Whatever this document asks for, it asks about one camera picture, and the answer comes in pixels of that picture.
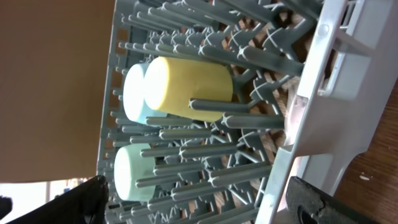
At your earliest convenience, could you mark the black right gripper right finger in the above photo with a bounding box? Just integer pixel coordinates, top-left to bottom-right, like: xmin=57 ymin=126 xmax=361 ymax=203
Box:
xmin=285 ymin=176 xmax=377 ymax=224

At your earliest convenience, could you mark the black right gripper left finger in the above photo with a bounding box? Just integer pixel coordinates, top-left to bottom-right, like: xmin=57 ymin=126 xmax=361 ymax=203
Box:
xmin=10 ymin=175 xmax=109 ymax=224

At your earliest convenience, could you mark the mint green bowl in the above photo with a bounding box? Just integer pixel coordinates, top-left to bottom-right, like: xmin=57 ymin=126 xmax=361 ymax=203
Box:
xmin=114 ymin=144 xmax=155 ymax=202

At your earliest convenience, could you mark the light blue bowl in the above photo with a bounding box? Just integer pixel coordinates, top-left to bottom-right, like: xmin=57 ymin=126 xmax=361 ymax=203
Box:
xmin=123 ymin=63 xmax=167 ymax=124

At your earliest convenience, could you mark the yellow plastic cup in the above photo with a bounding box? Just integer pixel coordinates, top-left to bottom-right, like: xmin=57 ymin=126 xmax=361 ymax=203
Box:
xmin=144 ymin=57 xmax=233 ymax=122

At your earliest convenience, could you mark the grey dishwasher rack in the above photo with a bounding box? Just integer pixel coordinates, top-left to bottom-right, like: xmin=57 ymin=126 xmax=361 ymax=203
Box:
xmin=96 ymin=0 xmax=397 ymax=223

